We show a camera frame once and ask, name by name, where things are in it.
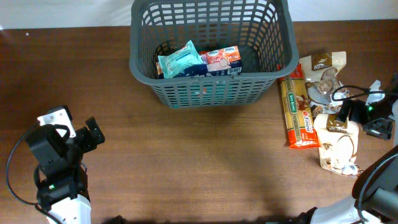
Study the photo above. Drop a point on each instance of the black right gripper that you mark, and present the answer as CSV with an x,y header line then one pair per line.
x,y
358,111

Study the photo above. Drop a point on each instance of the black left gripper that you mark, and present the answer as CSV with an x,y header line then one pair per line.
x,y
86,139

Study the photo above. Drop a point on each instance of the coconut pouch beige brown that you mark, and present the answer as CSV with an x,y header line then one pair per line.
x,y
338,148

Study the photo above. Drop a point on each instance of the San Remo spaghetti pack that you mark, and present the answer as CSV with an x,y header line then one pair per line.
x,y
298,116

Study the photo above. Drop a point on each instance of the mushroom pouch beige brown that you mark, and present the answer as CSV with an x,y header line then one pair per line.
x,y
324,90

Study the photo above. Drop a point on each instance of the teal wet wipes pack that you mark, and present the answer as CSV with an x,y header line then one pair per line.
x,y
177,62

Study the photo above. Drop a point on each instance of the Kleenex tissue multipack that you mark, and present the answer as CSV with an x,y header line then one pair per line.
x,y
221,62

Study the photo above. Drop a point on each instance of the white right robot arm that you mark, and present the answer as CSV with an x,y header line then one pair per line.
x,y
374,195

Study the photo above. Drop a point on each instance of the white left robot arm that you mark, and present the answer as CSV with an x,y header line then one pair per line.
x,y
60,176

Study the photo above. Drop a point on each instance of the grey plastic basket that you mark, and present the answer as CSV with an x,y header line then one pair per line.
x,y
262,30

